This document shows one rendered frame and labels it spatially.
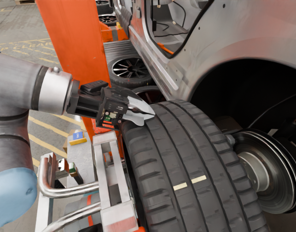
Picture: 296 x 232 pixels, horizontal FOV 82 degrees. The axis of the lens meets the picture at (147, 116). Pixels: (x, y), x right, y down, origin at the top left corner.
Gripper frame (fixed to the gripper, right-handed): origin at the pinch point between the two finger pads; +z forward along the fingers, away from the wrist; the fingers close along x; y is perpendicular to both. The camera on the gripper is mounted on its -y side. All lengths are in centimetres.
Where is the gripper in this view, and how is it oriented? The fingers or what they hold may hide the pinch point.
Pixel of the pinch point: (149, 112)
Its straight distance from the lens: 46.1
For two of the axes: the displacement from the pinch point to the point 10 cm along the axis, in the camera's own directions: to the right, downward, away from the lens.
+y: 3.0, 4.4, -8.5
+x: 3.7, -8.7, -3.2
